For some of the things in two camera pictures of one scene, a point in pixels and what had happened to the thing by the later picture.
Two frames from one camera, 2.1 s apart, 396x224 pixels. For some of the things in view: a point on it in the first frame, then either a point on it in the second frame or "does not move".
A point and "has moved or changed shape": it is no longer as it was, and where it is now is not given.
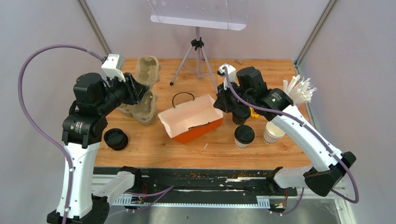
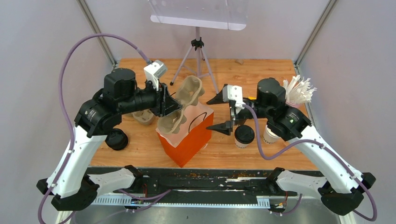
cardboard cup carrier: [147, 70] has moved or changed shape
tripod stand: [195, 60] does not move
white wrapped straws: [299, 90] does not move
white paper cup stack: [272, 132] does not move
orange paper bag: [191, 118] has moved or changed shape
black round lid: [116, 139] does not move
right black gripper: [221, 102] to [226, 128]
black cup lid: [244, 134] does not move
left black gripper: [136, 90] to [165, 104]
